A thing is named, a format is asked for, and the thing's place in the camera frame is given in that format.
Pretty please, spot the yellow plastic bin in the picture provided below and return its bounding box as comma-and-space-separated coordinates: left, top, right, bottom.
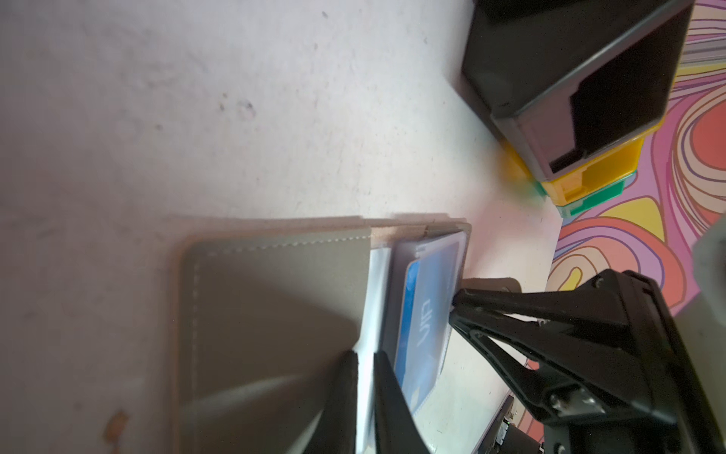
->
499, 136, 646, 210

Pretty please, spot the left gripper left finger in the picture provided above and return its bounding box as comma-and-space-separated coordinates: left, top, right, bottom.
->
304, 351, 358, 454

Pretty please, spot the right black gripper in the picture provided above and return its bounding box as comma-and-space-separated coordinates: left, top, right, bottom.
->
450, 270, 725, 453

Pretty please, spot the blue VIP card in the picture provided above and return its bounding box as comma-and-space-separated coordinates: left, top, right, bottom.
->
391, 234, 463, 414

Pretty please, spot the green plastic bin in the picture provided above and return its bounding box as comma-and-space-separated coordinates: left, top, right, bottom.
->
534, 171, 637, 219

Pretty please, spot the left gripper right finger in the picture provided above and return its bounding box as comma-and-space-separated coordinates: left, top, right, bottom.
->
374, 351, 429, 454

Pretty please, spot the black plastic bin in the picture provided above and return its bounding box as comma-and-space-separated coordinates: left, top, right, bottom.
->
462, 1, 695, 182

